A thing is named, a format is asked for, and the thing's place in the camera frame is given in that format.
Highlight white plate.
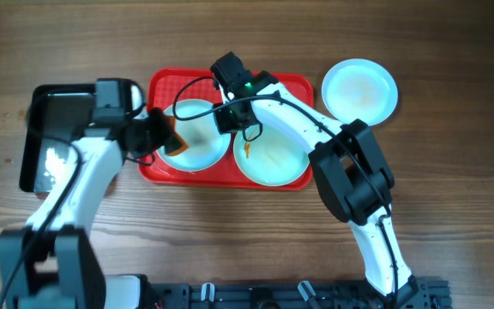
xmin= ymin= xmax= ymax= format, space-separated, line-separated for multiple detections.
xmin=157 ymin=99 xmax=231 ymax=172
xmin=321 ymin=58 xmax=399 ymax=126
xmin=233 ymin=124 xmax=309 ymax=187

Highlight green orange sponge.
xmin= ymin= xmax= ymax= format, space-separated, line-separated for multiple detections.
xmin=164 ymin=116 xmax=189 ymax=157

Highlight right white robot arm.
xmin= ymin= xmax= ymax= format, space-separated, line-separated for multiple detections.
xmin=210 ymin=52 xmax=414 ymax=308

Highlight red plastic tray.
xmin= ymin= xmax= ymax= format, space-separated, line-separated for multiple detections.
xmin=138 ymin=68 xmax=314 ymax=190

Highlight black metal tray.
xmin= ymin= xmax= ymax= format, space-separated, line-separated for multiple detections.
xmin=19 ymin=83 xmax=95 ymax=193

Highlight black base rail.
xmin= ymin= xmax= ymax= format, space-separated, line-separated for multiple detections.
xmin=152 ymin=277 xmax=453 ymax=309

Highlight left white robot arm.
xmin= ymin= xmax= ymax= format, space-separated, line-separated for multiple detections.
xmin=0 ymin=78 xmax=174 ymax=308

